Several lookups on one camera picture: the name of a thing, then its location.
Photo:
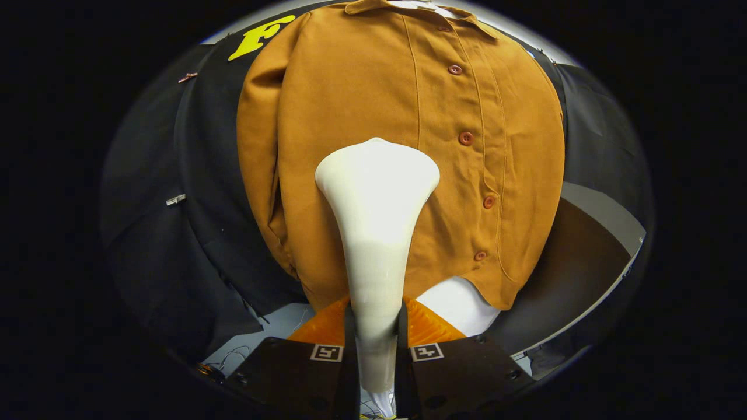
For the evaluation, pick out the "grey drawer cabinet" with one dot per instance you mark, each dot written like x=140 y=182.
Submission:
x=583 y=256

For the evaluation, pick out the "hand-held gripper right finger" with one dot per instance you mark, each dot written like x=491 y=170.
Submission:
x=404 y=379

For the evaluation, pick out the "black backdrop cloth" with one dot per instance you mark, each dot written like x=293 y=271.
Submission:
x=157 y=262

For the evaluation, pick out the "silver clip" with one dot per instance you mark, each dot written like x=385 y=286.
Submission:
x=175 y=199

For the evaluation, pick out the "brown button shirt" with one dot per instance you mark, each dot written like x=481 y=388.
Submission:
x=350 y=87

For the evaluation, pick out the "red clip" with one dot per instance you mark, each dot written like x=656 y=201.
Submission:
x=187 y=77

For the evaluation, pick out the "white mannequin torso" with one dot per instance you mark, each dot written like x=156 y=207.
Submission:
x=455 y=303

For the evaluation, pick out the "white garment steamer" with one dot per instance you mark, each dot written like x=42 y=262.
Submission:
x=376 y=221

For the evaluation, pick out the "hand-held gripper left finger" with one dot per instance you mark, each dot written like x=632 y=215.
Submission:
x=350 y=379

